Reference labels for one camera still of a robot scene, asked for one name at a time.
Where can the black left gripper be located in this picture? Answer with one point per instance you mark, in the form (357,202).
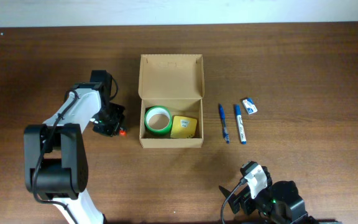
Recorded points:
(112,121)

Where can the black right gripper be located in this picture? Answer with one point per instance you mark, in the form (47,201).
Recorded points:
(237,200)

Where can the green tape roll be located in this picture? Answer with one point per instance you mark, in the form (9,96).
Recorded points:
(158,120)

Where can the cardboard box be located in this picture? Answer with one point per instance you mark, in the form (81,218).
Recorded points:
(175,82)

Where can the white blue eraser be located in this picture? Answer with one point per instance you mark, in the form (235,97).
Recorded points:
(249,106)

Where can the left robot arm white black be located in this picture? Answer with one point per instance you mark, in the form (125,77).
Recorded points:
(56,167)

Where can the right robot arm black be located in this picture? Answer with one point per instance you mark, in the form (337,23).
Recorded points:
(278,203)

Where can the blue white marker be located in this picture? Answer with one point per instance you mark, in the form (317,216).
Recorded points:
(240,125)

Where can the blue ballpoint pen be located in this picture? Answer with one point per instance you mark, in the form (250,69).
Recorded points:
(223,121)

